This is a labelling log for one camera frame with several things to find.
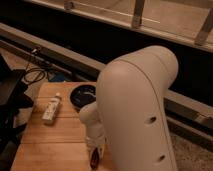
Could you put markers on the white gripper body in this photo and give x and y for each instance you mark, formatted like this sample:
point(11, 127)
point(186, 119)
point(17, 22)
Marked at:
point(95, 141)

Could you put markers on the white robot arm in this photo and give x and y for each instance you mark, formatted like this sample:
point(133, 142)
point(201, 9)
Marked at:
point(128, 115)

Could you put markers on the dark blue bowl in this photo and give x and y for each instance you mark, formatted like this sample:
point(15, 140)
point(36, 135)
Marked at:
point(83, 95)

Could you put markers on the white plastic bottle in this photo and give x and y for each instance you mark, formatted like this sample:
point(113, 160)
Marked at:
point(51, 109)

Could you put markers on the black chair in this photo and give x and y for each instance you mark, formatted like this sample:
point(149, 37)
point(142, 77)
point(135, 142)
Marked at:
point(12, 98)

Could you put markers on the metal railing frame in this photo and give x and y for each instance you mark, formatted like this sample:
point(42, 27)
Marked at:
point(188, 22)

